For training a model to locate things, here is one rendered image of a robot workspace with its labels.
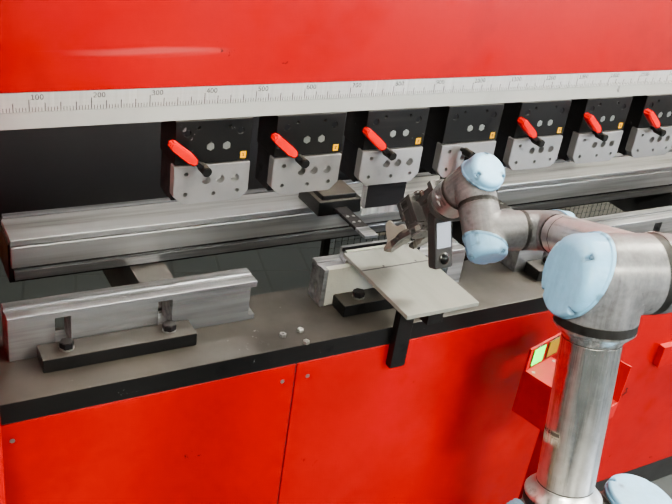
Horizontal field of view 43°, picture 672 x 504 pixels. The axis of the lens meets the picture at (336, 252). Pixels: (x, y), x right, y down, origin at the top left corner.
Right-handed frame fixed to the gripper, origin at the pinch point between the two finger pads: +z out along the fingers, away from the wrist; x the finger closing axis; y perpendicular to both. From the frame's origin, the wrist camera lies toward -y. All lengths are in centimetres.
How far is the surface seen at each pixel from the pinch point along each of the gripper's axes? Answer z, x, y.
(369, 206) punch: 2.0, 3.1, 11.4
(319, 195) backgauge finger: 22.0, 3.0, 23.2
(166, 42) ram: -29, 52, 33
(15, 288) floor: 192, 51, 66
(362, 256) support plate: 8.0, 4.9, 2.2
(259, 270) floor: 184, -49, 56
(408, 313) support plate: -6.7, 7.6, -15.5
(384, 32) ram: -29.9, 8.5, 34.3
